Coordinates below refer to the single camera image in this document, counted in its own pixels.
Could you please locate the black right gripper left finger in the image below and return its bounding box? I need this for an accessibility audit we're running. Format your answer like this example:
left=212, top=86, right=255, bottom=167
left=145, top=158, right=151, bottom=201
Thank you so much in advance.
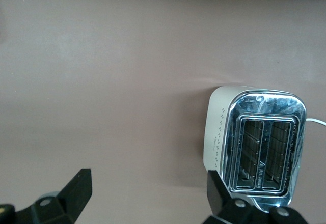
left=15, top=167, right=92, bottom=224

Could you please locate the brown table cover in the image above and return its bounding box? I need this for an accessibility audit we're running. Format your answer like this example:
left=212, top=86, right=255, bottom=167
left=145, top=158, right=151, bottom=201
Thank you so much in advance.
left=0, top=0, right=326, bottom=224

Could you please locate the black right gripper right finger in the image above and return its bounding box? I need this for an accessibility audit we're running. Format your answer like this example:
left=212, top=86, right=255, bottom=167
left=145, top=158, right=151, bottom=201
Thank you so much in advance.
left=203, top=170, right=309, bottom=224

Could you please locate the cream and chrome toaster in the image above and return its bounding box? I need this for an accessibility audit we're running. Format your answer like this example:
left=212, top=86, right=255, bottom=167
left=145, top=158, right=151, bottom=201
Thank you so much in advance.
left=203, top=86, right=308, bottom=207

